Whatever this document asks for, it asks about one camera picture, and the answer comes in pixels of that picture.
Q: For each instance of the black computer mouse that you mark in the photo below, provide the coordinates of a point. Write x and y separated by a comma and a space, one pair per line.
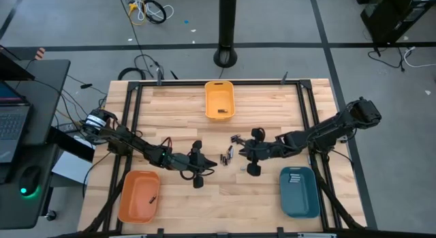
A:
30, 180

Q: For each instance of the black monitor lid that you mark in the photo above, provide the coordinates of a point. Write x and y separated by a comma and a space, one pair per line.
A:
13, 71

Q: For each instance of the black computer tower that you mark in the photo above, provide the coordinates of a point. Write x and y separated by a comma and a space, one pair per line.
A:
391, 13

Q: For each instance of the grey power strip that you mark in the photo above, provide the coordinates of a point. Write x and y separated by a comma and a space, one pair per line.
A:
68, 128

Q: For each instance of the dark grey laptop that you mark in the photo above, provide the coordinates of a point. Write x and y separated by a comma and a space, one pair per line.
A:
12, 125

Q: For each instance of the orange striped object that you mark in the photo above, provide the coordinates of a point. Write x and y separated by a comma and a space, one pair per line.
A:
40, 53

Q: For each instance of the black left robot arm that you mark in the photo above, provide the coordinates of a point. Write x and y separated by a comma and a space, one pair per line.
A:
136, 146

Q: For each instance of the black side desk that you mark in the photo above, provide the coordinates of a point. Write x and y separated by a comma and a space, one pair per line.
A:
47, 94

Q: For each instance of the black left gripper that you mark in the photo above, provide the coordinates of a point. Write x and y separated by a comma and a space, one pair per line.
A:
184, 162

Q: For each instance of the black caster wheel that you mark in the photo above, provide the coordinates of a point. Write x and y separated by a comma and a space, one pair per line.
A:
51, 215

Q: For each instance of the white light strip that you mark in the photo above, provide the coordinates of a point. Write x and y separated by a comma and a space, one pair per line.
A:
126, 236
316, 235

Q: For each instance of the orange plastic bin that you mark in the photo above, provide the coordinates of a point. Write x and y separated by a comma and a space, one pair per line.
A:
136, 197

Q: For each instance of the black pole base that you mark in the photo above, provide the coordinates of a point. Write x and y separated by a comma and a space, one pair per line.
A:
227, 23

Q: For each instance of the teal plastic bin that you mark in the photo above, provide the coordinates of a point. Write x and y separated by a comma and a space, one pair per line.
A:
299, 200

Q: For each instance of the grey frame clamp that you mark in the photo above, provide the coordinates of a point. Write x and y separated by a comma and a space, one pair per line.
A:
284, 77
159, 76

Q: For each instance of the yellow plastic bin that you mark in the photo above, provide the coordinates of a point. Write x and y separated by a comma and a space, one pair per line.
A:
214, 94

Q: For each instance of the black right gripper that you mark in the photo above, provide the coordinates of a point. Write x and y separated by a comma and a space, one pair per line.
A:
270, 150

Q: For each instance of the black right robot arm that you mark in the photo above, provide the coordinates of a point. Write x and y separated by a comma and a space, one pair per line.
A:
327, 129

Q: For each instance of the black aluminium table frame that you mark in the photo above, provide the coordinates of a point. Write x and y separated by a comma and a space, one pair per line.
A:
255, 82

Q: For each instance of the white flat board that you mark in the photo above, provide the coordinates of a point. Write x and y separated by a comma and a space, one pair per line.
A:
71, 168

